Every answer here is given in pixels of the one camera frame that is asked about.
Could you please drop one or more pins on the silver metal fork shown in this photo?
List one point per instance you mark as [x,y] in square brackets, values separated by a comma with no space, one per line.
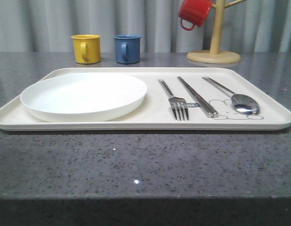
[178,104]

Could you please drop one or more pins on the silver metal chopstick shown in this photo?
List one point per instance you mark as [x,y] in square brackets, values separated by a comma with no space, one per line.
[200,100]
[194,97]

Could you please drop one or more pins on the white round plate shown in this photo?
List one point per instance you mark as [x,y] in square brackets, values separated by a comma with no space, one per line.
[83,97]

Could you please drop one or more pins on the silver metal spoon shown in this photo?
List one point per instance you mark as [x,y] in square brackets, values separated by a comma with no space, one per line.
[242,103]

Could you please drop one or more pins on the cream rabbit serving tray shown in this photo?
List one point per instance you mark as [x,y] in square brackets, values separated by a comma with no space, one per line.
[209,106]

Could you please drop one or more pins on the blue enamel mug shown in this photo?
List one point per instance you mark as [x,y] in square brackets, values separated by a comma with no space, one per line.
[127,48]

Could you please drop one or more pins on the yellow enamel mug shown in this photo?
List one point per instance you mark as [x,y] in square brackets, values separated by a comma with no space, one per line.
[87,48]

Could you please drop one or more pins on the wooden mug tree stand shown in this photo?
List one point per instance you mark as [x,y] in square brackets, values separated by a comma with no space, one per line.
[214,55]

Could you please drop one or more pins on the red enamel mug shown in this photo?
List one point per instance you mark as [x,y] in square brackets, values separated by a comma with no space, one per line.
[195,12]

